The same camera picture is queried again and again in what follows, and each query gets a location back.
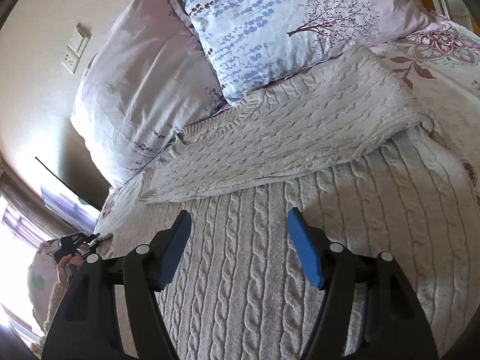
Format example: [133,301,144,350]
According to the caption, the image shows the beige cable knit sweater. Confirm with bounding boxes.
[93,44,480,360]

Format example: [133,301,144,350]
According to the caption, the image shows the floral bed quilt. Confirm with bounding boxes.
[371,20,479,190]

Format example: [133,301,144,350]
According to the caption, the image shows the person left hand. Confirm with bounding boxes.
[57,254,83,287]

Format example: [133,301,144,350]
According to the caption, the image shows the white wall switch plate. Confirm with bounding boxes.
[61,23,90,75]

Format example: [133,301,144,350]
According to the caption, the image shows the blue pink floral pillow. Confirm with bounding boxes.
[170,0,430,102]

